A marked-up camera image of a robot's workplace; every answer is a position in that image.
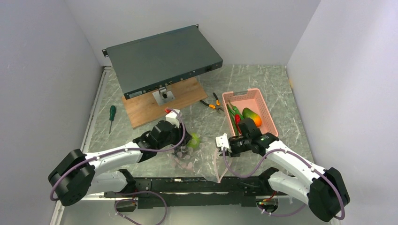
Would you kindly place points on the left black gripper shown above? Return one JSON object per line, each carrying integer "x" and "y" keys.
{"x": 179, "y": 131}

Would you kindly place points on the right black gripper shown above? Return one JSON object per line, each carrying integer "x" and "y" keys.
{"x": 233, "y": 153}

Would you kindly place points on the dark fake grape bunch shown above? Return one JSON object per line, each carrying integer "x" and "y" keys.
{"x": 179, "y": 153}

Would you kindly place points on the green fake apple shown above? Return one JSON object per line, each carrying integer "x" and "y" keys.
{"x": 195, "y": 141}

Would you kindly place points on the red fake chili pepper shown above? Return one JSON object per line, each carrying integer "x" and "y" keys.
{"x": 237, "y": 119}

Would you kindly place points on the green fake bean pod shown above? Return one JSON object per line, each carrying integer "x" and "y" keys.
{"x": 232, "y": 118}

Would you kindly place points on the orange fake fruit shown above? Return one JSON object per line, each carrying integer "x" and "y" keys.
{"x": 248, "y": 113}

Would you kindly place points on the green fake chili pepper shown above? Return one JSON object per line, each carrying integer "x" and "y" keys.
{"x": 236, "y": 110}

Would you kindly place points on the clear zip top bag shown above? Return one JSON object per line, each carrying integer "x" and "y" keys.
{"x": 205, "y": 161}

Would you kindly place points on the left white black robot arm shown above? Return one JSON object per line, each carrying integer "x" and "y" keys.
{"x": 80, "y": 174}

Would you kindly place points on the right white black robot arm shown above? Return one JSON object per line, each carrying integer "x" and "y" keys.
{"x": 322, "y": 190}

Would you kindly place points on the brown wooden board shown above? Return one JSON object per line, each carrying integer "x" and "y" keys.
{"x": 150, "y": 106}

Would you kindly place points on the orange black pliers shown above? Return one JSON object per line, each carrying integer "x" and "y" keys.
{"x": 216, "y": 106}

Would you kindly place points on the pink perforated plastic basket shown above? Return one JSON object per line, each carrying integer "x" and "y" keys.
{"x": 252, "y": 99}

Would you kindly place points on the dark grey rack server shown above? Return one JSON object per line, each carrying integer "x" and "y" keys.
{"x": 157, "y": 61}

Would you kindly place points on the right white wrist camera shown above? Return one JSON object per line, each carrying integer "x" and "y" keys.
{"x": 222, "y": 143}

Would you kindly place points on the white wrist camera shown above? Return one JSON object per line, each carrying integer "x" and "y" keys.
{"x": 172, "y": 117}
{"x": 222, "y": 143}

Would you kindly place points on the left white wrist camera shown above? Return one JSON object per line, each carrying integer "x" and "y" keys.
{"x": 172, "y": 117}

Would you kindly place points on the metal bracket with knob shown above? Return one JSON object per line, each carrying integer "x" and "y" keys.
{"x": 163, "y": 95}

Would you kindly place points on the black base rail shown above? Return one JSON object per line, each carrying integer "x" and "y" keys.
{"x": 195, "y": 191}

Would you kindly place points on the green handled screwdriver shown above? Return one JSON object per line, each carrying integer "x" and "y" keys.
{"x": 112, "y": 112}

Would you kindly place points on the aluminium frame rail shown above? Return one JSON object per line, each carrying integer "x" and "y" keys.
{"x": 59, "y": 209}

